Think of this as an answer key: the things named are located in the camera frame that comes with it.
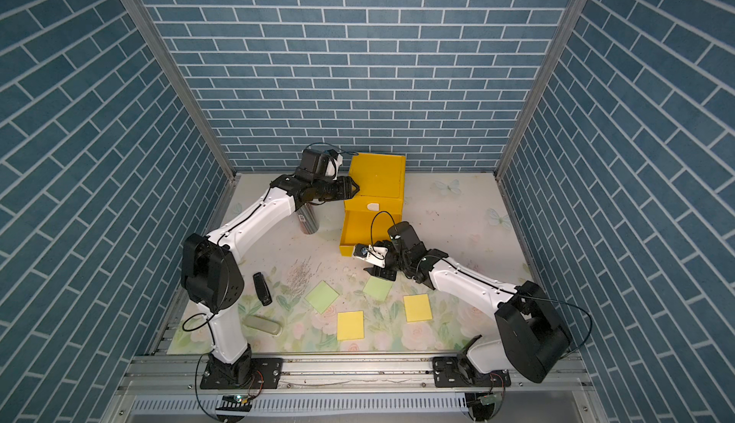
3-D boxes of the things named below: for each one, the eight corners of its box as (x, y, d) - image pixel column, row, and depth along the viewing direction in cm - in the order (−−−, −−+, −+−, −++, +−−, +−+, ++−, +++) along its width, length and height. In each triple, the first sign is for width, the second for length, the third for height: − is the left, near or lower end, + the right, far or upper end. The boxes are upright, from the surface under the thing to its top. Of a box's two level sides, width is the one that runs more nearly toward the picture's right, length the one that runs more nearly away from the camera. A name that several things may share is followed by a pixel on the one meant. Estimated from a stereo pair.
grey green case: (245, 327, 83) (240, 323, 80) (250, 317, 85) (245, 313, 82) (279, 336, 82) (276, 332, 79) (284, 326, 83) (280, 322, 81)
